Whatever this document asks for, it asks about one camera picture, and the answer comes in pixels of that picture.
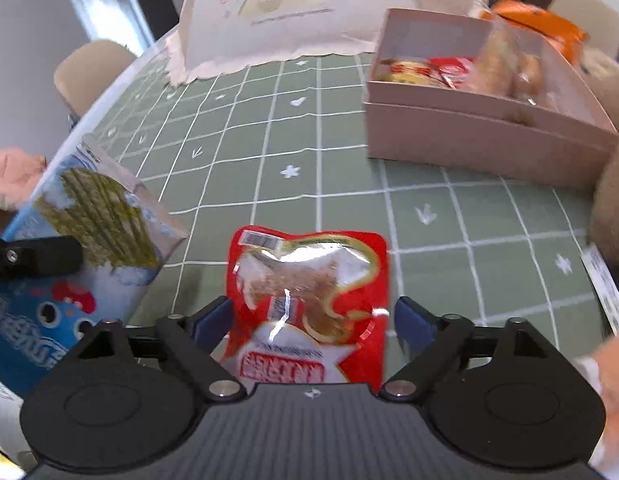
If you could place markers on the red and yellow candy bag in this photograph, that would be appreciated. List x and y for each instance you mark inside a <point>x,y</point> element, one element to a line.
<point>407,71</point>

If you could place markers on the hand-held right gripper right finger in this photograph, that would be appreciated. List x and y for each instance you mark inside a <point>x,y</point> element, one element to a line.
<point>414,320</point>

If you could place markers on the beige chair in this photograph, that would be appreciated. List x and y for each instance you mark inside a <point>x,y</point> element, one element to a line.
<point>89,75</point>
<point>587,17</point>

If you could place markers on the blue seaweed snack packet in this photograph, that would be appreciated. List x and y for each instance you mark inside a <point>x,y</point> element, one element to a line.
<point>104,220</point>

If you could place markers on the orange snack bag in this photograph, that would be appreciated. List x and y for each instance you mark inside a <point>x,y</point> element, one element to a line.
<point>539,25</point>

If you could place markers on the pink cardboard box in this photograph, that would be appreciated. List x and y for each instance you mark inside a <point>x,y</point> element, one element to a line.
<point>464,135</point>

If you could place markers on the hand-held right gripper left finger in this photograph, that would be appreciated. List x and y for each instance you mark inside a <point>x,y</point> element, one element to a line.
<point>214,322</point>

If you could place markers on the brown teddy bear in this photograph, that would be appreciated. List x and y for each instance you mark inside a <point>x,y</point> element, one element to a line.
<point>612,185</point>

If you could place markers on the red sachet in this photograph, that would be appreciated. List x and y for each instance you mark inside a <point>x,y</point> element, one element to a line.
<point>452,72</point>

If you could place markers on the red pouch with white star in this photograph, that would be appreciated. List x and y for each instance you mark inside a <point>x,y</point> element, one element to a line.
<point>309,280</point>

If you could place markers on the person's pink fuzzy clothing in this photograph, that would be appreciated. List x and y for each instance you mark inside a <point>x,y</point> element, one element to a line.
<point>612,395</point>

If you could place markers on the green grid tablecloth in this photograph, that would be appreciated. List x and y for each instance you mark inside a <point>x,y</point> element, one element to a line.
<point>339,160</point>

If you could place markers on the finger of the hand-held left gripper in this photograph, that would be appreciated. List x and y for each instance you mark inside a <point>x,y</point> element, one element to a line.
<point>39,256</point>

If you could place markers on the clear bun packet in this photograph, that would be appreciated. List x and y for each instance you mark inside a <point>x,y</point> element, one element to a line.
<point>529,75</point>

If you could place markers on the white printed food cover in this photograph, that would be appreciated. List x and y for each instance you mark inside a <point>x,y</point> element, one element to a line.
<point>289,10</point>

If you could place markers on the white door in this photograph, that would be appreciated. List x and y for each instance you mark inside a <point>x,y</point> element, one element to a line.
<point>109,5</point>

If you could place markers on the clear cracker packet red ends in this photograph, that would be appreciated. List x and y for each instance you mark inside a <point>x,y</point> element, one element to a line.
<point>497,60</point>

